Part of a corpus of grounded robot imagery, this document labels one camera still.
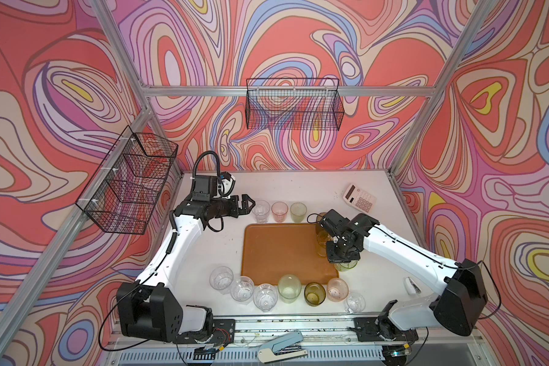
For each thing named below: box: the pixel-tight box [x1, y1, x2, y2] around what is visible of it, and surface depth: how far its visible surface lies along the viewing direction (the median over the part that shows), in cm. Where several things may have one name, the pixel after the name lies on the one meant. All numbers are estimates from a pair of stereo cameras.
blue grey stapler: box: [257, 330, 309, 364], surface depth 70 cm
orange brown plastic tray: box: [240, 222, 340, 286], surface depth 93 cm
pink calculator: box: [343, 183, 378, 214], surface depth 107 cm
